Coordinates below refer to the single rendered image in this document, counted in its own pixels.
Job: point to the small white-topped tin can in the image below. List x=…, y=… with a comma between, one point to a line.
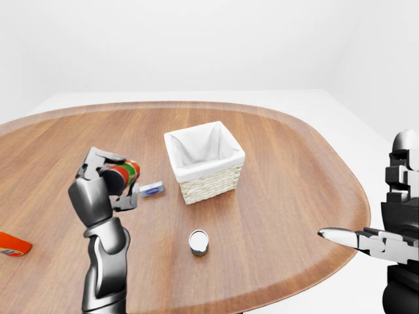
x=198, y=242

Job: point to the small blue white box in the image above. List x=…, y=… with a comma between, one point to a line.
x=152, y=189

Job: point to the red green tomato sauce can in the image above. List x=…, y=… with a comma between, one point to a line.
x=130, y=171

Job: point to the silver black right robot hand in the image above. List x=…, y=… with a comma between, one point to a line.
x=401, y=222

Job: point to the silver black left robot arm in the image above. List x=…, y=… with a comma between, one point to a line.
x=106, y=271

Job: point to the orange red packet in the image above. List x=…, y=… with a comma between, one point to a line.
x=13, y=245

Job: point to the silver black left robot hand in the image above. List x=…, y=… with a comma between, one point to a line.
x=88, y=199

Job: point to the white lined wicker basket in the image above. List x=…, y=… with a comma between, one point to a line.
x=206, y=163

